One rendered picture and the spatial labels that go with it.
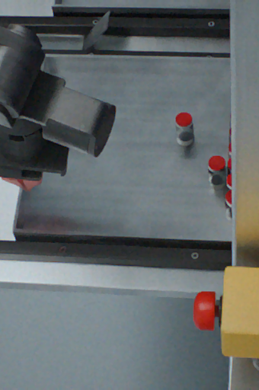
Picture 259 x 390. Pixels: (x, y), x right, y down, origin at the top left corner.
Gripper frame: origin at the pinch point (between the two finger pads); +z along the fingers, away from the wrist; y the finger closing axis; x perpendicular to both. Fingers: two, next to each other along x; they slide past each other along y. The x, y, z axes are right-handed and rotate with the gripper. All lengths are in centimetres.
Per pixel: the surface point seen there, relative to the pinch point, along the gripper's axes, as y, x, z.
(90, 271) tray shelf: 8.5, -8.8, 4.0
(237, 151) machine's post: 21.6, -12.3, -31.3
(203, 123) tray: 20.1, 12.4, 2.1
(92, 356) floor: 6, 13, 93
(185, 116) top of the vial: 17.7, 10.3, -2.2
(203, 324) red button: 21.3, -19.5, -10.0
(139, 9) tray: 10.4, 28.2, 0.3
